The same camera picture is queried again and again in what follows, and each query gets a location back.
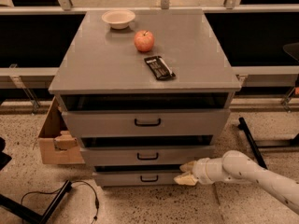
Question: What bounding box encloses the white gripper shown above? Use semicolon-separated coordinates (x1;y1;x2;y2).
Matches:
174;158;224;186

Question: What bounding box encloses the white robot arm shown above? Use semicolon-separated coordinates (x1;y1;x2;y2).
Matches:
174;150;299;214

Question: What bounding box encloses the grey top drawer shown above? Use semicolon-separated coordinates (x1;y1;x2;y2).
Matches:
63;109;230;138

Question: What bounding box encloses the grey bottom drawer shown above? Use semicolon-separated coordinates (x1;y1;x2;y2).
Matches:
93;164;181;188

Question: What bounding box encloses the grey drawer cabinet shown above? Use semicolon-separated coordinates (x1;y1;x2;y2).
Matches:
48;8;242;173

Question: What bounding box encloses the black snack bar packet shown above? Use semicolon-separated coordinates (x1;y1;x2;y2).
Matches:
144;56;176;80

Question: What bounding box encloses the brown cardboard box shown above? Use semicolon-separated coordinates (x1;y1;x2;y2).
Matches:
38;99;84;165

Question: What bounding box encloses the red apple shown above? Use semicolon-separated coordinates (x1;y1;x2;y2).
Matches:
134;30;154;52

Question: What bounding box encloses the black chair at right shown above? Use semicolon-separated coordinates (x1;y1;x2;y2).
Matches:
281;43;299;113

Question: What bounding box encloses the black stand leg left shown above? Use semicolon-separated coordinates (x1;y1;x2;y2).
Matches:
0;137;73;224

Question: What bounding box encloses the white paper bowl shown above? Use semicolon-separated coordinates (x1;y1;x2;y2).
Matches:
102;9;135;30

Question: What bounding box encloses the black cable on floor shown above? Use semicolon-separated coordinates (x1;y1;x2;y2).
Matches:
20;180;101;224

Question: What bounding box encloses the metal railing frame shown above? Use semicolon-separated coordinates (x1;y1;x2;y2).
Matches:
0;0;299;115

